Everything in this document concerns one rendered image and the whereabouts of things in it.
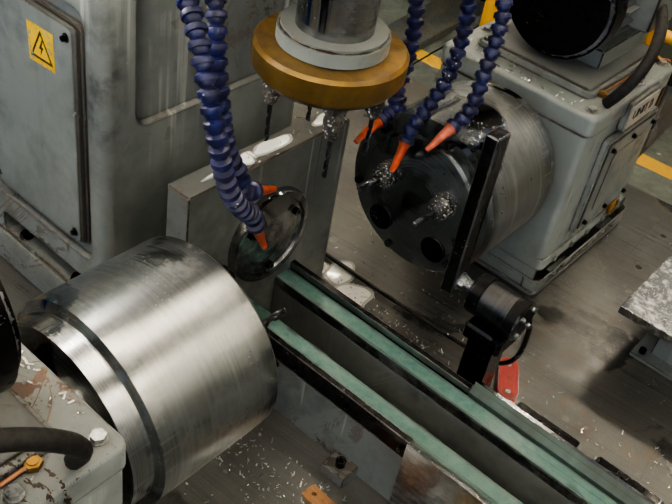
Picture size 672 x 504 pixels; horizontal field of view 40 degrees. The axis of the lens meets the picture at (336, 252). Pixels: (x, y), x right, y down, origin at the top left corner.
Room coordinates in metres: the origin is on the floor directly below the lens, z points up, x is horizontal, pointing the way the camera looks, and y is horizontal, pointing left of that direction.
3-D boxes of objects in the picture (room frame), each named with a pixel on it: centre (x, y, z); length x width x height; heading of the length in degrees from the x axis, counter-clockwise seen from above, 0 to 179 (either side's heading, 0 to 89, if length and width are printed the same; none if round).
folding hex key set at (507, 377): (0.98, -0.30, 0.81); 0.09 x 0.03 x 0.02; 177
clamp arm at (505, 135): (0.96, -0.17, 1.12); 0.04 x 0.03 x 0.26; 56
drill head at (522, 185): (1.19, -0.17, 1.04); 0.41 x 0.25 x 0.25; 146
